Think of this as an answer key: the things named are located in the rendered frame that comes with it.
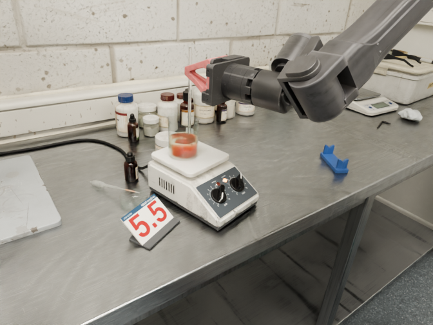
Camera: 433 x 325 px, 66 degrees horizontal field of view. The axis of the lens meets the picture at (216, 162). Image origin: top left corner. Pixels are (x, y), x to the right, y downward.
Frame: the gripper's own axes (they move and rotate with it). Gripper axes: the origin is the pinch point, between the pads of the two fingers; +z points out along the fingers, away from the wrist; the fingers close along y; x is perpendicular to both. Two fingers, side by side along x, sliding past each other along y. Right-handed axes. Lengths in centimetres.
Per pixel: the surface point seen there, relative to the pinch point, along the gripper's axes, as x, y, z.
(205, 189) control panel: 19.9, 3.7, -7.6
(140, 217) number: 22.9, 14.8, -2.0
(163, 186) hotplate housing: 22.2, 5.6, 1.7
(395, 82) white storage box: 18, -108, -16
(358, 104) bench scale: 23, -83, -10
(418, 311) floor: 102, -83, -54
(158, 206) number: 23.2, 10.1, -1.6
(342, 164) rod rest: 23.8, -32.4, -21.6
